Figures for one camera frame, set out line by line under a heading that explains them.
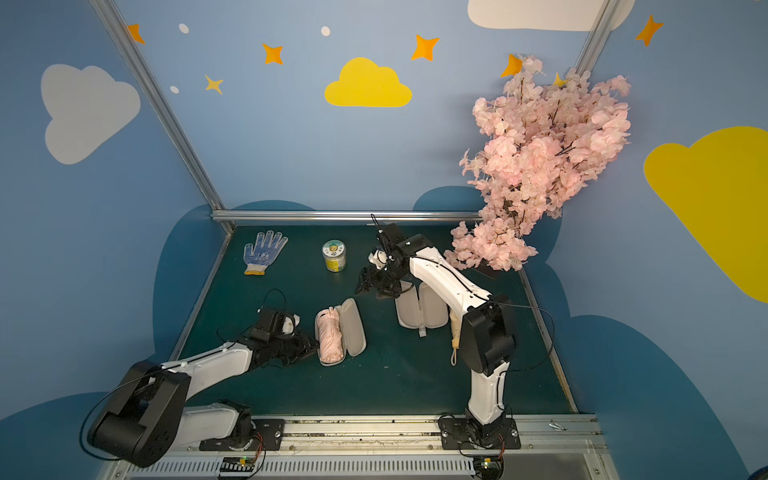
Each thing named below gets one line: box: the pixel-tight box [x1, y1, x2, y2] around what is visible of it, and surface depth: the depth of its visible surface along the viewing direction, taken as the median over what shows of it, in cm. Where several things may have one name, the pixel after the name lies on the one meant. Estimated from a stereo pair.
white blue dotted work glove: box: [243, 230, 288, 276], surface depth 114 cm
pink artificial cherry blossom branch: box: [444, 56, 632, 271], surface depth 73 cm
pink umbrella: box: [318, 306, 344, 363], surface depth 89 cm
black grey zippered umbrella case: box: [314, 298, 367, 366], surface depth 91 cm
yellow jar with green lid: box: [322, 239, 346, 273], surface depth 106 cm
